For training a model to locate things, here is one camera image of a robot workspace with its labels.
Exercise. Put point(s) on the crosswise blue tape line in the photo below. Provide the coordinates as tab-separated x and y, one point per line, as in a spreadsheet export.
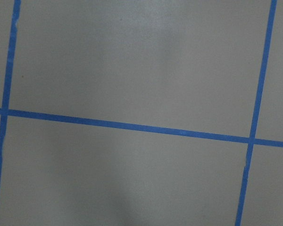
143	128

